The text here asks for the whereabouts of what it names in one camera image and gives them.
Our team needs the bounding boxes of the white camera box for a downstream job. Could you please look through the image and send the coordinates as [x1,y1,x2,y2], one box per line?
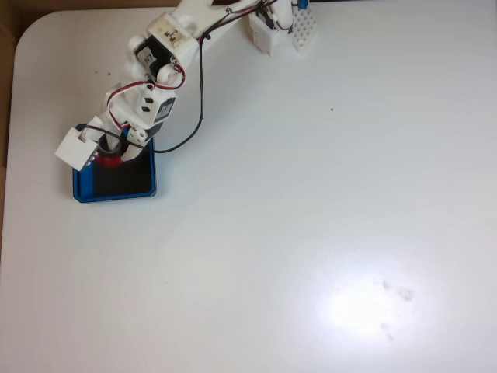
[54,127,99,172]

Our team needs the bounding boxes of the red tape roll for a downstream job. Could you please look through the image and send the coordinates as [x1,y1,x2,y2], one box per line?
[94,134,127,169]

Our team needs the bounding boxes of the blue square box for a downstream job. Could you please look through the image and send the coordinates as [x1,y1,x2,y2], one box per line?
[71,123,158,204]

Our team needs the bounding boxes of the white perforated plate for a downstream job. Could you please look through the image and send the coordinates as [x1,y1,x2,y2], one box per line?
[290,5,321,59]

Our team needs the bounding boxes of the black square insert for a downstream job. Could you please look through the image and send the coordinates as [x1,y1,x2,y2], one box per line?
[94,142,154,196]

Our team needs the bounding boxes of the red servo wire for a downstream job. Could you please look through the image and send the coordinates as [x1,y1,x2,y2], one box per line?
[106,63,188,130]

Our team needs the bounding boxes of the black cable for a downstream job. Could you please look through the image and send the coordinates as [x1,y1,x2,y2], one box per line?
[79,1,271,155]

